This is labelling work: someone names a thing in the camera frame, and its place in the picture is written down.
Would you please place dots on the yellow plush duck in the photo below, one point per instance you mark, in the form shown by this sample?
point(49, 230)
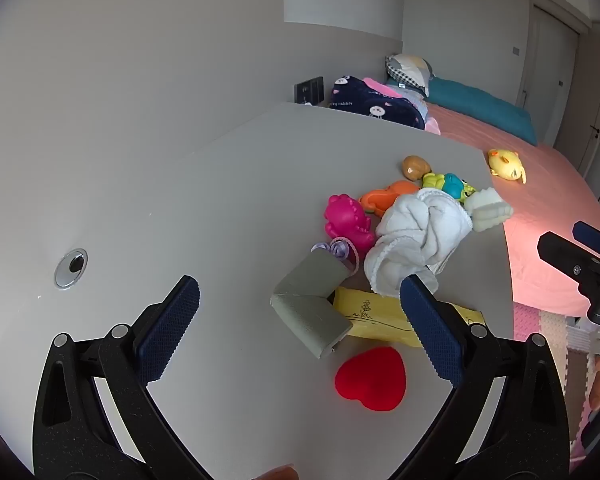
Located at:
point(507, 164)

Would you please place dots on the person's left hand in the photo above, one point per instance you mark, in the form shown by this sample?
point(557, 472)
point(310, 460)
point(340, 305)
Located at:
point(276, 473)

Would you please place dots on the brown plastic toy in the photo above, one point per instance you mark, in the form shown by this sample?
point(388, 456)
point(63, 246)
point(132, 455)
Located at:
point(415, 166)

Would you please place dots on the orange plastic toy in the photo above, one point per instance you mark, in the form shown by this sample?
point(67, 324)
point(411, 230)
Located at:
point(380, 197)

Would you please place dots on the bed with pink sheet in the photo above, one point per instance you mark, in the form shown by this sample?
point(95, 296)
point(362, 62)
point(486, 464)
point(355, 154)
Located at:
point(530, 210)

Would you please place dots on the pink and white plush blanket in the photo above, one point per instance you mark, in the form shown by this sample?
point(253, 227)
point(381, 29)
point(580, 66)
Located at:
point(432, 126)

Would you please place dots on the pink plastic toy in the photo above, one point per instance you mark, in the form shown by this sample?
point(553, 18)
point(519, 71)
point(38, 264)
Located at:
point(347, 217)

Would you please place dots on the navy printed blanket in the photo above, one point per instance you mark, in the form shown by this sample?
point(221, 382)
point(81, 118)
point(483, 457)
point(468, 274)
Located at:
point(375, 102)

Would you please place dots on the white cloth bundle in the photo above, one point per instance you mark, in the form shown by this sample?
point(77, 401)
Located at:
point(415, 235)

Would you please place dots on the purple plastic wrapper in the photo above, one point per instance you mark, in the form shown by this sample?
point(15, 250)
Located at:
point(337, 250)

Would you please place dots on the pink fleece cloth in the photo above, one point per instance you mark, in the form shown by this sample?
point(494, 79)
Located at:
point(380, 87)

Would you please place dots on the green and blue toy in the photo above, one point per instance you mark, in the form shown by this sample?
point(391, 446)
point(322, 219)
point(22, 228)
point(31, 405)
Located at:
point(447, 185)

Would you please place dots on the white wardrobe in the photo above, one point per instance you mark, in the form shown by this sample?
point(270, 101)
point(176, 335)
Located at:
point(550, 60)

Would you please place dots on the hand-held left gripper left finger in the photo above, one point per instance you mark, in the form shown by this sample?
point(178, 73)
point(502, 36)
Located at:
point(167, 330)

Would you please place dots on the grey foam corner guard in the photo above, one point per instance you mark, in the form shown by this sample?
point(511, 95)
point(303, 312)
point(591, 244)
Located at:
point(310, 310)

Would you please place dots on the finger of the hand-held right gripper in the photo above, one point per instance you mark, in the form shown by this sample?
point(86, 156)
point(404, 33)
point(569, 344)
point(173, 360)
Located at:
point(560, 252)
point(595, 237)

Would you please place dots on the red foam heart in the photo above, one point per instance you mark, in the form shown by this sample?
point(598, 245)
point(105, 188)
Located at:
point(372, 380)

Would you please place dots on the pale green cloth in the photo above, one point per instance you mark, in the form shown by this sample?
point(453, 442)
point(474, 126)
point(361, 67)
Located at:
point(487, 210)

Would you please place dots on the yellow snack wrapper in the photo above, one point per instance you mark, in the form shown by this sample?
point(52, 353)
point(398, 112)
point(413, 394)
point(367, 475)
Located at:
point(375, 317)

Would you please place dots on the long teal pillow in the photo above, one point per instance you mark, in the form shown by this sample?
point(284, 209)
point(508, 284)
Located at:
point(480, 105)

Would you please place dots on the white ankle sock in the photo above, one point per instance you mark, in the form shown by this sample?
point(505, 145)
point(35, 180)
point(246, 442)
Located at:
point(599, 350)

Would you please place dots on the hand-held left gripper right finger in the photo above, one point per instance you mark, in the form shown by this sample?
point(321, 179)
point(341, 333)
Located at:
point(432, 330)

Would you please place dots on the black wall socket panel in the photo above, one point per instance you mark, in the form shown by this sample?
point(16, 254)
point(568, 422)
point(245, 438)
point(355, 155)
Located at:
point(308, 90)

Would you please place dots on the grey yellow patterned pillow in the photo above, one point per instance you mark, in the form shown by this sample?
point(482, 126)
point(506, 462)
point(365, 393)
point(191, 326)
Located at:
point(410, 70)

